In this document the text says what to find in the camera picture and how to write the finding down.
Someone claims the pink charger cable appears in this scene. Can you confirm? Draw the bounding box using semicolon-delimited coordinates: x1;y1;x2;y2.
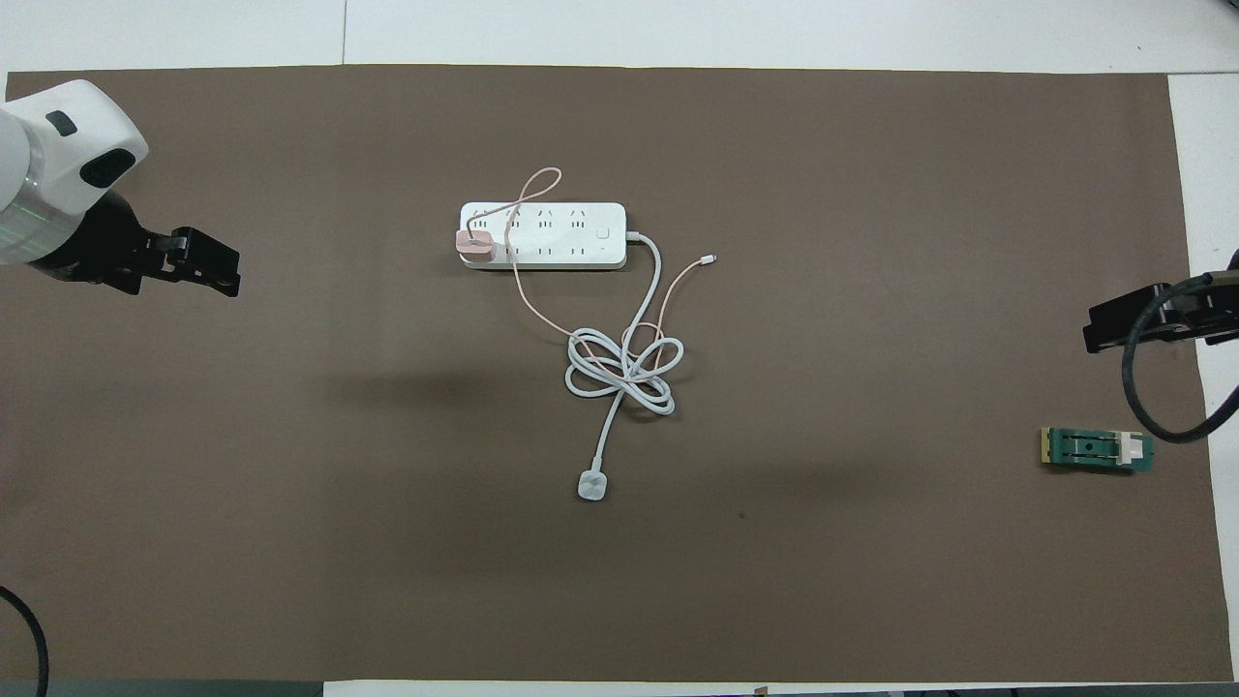
468;167;719;379

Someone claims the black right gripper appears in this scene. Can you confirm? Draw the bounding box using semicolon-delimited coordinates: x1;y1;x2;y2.
1082;279;1239;354

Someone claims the white power strip cable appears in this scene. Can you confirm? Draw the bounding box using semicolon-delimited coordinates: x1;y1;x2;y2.
564;230;686;502

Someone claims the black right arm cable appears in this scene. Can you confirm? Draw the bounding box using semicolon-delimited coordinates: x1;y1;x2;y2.
1121;273;1239;444

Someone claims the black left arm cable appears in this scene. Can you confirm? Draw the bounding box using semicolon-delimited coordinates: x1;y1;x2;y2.
0;586;49;697

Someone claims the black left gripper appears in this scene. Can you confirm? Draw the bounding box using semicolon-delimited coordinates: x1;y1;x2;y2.
34;189;242;297

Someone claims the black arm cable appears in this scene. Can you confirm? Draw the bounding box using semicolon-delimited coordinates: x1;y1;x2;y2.
0;586;49;697
1121;273;1239;444

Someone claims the brown table mat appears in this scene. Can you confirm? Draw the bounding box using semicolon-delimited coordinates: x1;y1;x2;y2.
0;64;1235;683

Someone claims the green knife switch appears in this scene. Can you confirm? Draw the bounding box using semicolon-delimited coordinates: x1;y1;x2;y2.
1041;426;1156;475

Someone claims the white power strip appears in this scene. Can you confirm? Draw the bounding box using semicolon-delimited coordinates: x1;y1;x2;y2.
458;200;628;271

